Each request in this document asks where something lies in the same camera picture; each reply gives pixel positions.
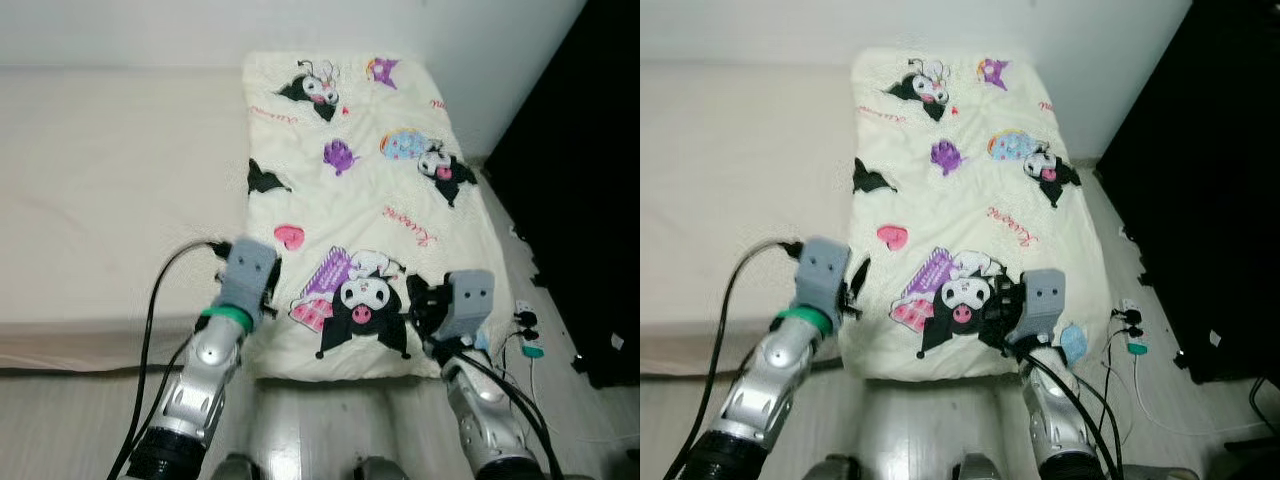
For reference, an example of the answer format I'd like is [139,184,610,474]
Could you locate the cream cartoon print blanket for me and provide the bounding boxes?
[242,50,499,383]
[838,47,1113,383]

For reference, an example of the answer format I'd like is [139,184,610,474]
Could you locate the cream sheeted mattress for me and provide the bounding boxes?
[0,65,263,373]
[640,62,861,376]

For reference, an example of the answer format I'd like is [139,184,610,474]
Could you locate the silver right robot leg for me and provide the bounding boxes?
[353,457,408,480]
[953,455,1003,480]

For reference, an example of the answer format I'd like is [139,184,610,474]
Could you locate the tall black wardrobe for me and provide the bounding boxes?
[483,0,641,389]
[1095,0,1280,386]

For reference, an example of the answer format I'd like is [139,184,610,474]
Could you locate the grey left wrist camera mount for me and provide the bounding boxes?
[795,236,852,311]
[216,237,280,313]

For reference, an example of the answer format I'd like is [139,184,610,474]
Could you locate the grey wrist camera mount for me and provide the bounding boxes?
[437,269,497,343]
[795,236,852,311]
[216,237,280,313]
[1018,269,1069,343]

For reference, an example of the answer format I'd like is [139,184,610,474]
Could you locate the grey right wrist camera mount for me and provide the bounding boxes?
[437,269,497,343]
[1018,269,1069,343]

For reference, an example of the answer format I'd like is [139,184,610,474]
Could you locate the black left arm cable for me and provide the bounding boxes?
[663,240,806,480]
[106,240,233,480]

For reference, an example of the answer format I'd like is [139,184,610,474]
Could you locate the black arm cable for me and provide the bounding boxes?
[428,335,567,480]
[1003,335,1126,480]
[106,240,233,480]
[663,240,806,480]

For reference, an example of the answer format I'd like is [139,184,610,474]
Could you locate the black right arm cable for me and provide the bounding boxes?
[1003,335,1126,480]
[428,335,567,480]

